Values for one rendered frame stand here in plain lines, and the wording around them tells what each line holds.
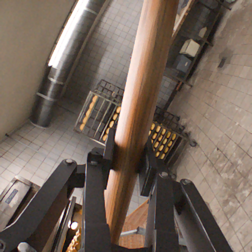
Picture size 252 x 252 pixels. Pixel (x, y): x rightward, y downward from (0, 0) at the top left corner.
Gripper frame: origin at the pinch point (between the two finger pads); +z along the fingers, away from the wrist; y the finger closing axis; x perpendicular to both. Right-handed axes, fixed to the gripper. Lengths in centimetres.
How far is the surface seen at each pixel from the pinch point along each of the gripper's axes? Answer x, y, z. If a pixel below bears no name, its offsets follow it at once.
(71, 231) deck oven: -193, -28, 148
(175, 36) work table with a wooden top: 75, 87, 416
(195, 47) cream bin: 65, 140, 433
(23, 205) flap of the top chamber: -138, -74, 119
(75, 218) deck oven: -168, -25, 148
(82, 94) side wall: -108, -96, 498
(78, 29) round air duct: 36, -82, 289
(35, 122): -120, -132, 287
